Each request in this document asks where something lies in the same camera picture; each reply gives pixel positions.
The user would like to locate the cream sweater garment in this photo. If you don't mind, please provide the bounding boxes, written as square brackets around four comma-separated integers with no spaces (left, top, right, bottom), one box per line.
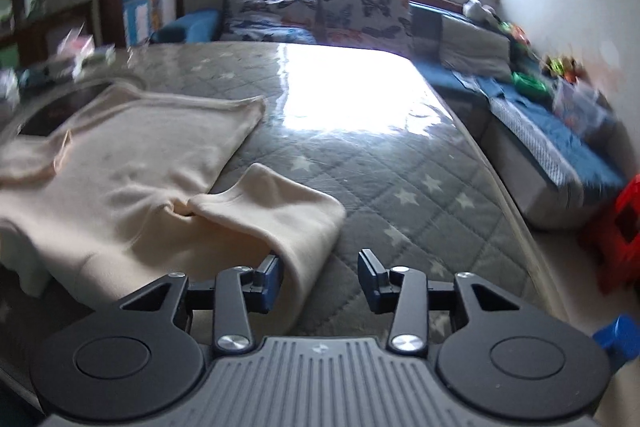
[1,84,346,335]

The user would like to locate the grey quilted star table cover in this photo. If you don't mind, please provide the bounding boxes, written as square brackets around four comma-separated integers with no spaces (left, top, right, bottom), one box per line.
[0,40,566,403]

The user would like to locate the blue sofa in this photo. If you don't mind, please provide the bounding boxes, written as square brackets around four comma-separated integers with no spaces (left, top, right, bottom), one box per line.
[150,0,629,228]

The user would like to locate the red plastic stool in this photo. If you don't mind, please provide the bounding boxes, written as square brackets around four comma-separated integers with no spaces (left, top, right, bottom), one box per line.
[592,174,639,294]

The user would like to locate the blue plastic stool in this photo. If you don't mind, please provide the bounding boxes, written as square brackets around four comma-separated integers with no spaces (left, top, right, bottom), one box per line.
[592,314,640,374]

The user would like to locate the green bowl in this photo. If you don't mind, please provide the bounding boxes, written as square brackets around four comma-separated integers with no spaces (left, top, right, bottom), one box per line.
[512,72,550,103]

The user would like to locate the grey cushion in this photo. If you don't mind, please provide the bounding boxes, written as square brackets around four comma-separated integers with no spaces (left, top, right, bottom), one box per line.
[439,16,511,82]

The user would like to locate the clear plastic storage box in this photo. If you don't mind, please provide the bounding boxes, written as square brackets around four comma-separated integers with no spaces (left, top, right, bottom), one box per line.
[552,80,616,145]

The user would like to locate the black round induction cooktop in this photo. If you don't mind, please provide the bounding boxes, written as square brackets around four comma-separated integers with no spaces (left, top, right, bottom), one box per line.
[18,81,114,136]

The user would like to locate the butterfly pillow upright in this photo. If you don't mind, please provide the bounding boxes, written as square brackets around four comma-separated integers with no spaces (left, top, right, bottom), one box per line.
[321,0,412,58]

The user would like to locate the butterfly pillow lying flat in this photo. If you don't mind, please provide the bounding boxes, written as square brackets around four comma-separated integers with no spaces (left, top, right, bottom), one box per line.
[220,0,319,44]

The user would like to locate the colourful plush toys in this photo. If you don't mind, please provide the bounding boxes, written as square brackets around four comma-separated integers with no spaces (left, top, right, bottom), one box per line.
[540,55,587,83]

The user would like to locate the pink white tissue box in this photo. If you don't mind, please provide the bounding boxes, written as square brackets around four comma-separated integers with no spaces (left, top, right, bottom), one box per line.
[46,28,116,81]

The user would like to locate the panda plush toy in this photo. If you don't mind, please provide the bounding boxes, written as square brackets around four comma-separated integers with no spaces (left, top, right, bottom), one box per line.
[462,0,499,24]

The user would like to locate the blue white box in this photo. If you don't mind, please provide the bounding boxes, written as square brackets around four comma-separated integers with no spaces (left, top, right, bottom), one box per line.
[120,0,154,46]

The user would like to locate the dark wooden cabinet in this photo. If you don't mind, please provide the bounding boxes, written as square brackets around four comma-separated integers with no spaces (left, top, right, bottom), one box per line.
[1,0,94,68]

